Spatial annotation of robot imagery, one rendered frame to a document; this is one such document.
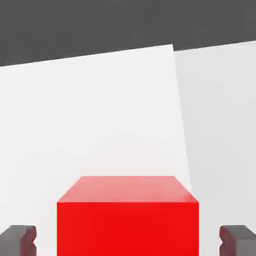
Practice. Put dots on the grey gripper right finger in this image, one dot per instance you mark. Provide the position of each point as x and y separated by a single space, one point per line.
240 242

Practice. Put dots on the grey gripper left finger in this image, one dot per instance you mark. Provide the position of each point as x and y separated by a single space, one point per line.
14 242

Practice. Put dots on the small red cube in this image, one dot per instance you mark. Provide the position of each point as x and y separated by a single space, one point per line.
128 226

